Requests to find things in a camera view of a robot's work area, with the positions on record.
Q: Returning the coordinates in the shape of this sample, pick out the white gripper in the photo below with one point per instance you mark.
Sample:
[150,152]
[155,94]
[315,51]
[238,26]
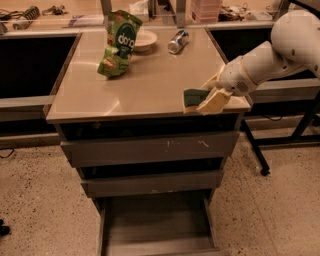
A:
[234,77]

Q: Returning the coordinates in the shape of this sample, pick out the green and yellow sponge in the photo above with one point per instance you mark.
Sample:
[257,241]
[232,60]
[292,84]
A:
[192,98]

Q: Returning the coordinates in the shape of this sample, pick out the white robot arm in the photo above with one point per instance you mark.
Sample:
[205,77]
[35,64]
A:
[294,47]

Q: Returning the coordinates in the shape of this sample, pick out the middle grey drawer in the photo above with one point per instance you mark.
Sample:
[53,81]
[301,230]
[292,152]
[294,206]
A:
[152,184]

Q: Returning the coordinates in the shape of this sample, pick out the grey drawer cabinet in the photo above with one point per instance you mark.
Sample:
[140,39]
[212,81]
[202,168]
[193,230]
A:
[145,101]

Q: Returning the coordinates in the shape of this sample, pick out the open bottom grey drawer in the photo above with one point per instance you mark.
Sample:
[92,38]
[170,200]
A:
[169,224]

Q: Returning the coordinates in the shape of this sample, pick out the top grey drawer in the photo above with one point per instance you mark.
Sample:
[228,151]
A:
[148,149]

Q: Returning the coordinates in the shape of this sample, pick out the silver soda can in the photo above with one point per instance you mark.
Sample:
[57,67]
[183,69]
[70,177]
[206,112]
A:
[177,43]

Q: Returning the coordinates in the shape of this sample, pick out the pink stacked trays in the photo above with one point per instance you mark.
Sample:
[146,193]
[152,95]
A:
[205,11]

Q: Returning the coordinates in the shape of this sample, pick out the white bowl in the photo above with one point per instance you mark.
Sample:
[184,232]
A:
[145,39]

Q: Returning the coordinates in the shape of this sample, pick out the green snack bag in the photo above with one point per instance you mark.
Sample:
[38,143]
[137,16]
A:
[122,31]

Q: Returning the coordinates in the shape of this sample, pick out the black coiled tool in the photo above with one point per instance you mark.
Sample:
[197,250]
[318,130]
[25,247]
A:
[27,18]

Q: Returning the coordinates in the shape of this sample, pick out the black object on floor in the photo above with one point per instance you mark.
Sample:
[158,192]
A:
[4,230]

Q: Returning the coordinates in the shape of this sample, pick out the black metal table frame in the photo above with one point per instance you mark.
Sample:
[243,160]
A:
[297,137]

